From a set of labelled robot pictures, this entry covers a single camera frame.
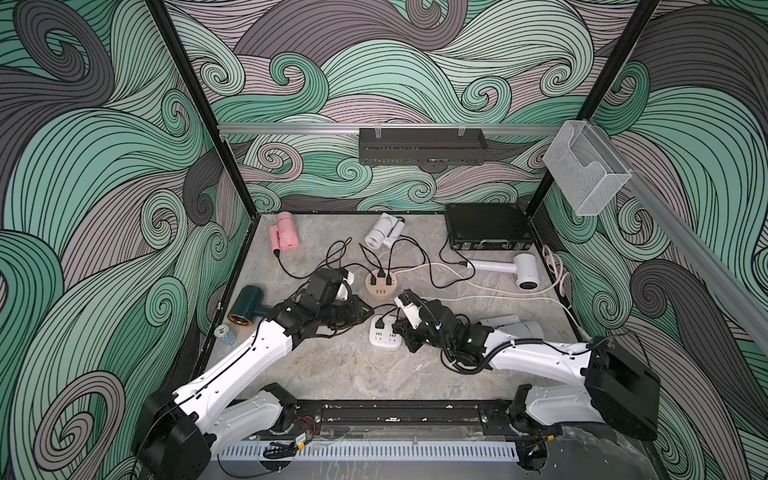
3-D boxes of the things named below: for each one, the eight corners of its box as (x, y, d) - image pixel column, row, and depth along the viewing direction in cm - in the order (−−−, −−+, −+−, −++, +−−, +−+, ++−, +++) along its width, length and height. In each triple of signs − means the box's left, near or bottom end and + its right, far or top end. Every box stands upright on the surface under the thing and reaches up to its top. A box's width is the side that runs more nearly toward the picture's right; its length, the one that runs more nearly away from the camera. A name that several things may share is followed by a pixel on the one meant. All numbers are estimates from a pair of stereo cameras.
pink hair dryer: (273, 252, 109) (269, 244, 105) (271, 223, 119) (267, 214, 115) (300, 247, 111) (297, 238, 107) (295, 218, 121) (293, 209, 117)
